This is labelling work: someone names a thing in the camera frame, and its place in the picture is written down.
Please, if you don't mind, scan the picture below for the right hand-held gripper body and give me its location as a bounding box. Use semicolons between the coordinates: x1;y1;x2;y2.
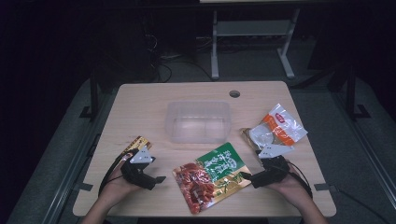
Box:
250;143;295;189

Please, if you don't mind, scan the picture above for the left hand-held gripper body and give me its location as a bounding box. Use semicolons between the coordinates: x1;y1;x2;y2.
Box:
120;146;157;191

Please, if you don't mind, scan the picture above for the white and orange snack packet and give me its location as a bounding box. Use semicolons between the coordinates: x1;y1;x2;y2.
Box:
240;103;309;157

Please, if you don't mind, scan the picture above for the green and red snack packet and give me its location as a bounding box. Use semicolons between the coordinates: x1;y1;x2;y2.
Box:
172;142;252;216

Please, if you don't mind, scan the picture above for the clear plastic container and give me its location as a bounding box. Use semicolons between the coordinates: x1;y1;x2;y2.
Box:
164;100;232;145

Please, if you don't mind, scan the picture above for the person's right hand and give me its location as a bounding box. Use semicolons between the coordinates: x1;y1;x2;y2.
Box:
266;163;314;207

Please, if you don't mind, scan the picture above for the person's left hand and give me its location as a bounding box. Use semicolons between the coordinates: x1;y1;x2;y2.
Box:
98;161;142;205

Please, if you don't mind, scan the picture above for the grey tape strip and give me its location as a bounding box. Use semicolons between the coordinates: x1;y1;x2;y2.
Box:
313;183;339;192
73;182;94;192

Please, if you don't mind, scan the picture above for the black metal stand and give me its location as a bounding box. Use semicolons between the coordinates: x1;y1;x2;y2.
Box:
78;68;101;121
345;63;372;121

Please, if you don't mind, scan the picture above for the left hand-held gripper black cable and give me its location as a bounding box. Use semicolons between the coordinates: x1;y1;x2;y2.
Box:
97;151;133;198

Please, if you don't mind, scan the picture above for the hand-held gripper black cable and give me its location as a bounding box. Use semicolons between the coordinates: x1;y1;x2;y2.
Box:
285;160;314;200
97;151;133;198

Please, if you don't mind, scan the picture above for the right hand-held gripper black cable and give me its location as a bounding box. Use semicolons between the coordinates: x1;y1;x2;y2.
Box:
285;160;314;200

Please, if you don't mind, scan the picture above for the grey metal rail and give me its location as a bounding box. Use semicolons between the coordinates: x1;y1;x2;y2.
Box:
40;88;120;224
330;91;396;203

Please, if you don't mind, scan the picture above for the tangle of black cables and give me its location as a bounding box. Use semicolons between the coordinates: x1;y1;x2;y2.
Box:
141;29;217;84

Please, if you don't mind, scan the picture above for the black floor cable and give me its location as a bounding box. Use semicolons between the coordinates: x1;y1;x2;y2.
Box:
335;188;391;224

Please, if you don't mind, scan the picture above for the white metal desk frame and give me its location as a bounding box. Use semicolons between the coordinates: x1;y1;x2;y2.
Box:
210;7;302;80

